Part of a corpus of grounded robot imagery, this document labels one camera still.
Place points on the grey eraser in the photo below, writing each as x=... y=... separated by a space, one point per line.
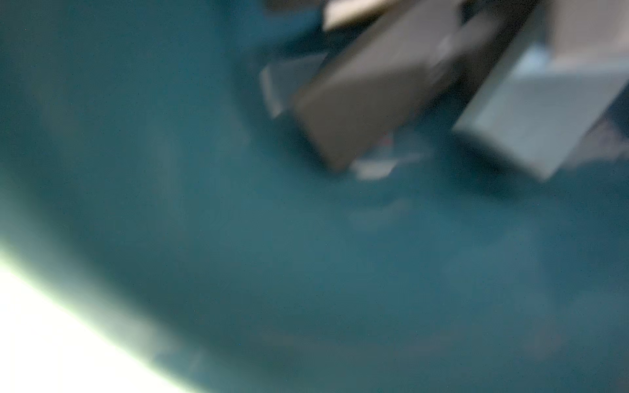
x=387 y=75

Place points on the white eraser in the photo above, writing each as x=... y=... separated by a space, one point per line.
x=342 y=13

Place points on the teal plastic storage box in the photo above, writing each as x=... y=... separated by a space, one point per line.
x=154 y=181

